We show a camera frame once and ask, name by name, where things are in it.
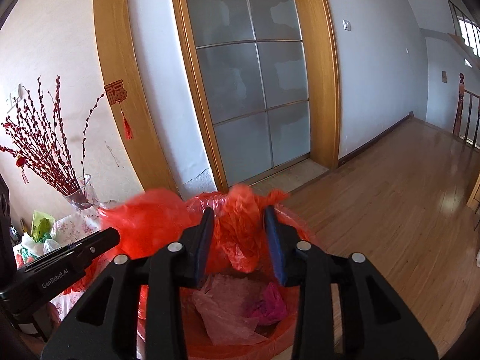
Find light green snack wrapper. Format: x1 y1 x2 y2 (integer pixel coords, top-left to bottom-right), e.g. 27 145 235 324
31 211 55 243

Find magenta plastic bag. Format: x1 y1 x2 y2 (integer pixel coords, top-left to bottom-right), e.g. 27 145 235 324
244 283 288 326

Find white translucent plastic bag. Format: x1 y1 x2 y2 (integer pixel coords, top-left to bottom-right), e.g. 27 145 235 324
192 274 267 345

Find green plastic bag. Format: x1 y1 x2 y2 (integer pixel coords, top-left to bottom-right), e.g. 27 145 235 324
20 232 51 261

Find red lined trash basket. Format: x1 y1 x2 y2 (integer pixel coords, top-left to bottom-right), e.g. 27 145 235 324
136 191 339 360

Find person's left hand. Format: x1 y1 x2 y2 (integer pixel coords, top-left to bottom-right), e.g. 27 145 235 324
17 302 61 342

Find clear glass vase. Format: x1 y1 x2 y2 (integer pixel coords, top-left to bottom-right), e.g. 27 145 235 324
64 174 99 212

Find large red plastic bag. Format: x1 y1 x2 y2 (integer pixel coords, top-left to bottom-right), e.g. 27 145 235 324
97 189 202 262

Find small red lantern ornament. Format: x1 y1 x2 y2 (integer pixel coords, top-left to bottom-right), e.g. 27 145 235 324
16 155 29 185

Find red berry branch bouquet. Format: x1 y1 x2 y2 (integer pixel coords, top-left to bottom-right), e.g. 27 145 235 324
1 76 86 196

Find red tasselled Chinese knot ornament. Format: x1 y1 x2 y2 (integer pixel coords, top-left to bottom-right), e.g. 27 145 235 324
104 80 134 140

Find wooden stair railing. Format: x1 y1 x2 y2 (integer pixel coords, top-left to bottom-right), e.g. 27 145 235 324
452 73 480 149

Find frosted glass sliding door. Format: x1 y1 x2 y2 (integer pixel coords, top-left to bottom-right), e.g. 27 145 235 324
186 0 311 185

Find white wall socket plate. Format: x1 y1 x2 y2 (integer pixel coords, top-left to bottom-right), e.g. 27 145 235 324
5 84 26 114

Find white wall light switch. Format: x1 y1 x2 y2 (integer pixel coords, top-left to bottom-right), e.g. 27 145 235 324
343 19 352 31

